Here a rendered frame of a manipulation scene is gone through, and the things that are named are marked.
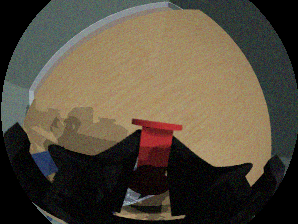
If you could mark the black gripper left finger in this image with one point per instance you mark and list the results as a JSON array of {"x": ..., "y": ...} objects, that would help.
[{"x": 110, "y": 170}]

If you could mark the grey metal block with round hole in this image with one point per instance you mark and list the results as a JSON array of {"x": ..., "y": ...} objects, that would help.
[{"x": 131, "y": 197}]

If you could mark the dark blue rectangular frame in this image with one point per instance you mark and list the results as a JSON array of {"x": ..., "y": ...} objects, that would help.
[{"x": 45, "y": 163}]

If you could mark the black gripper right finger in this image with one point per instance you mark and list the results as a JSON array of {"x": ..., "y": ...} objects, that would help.
[{"x": 190, "y": 178}]

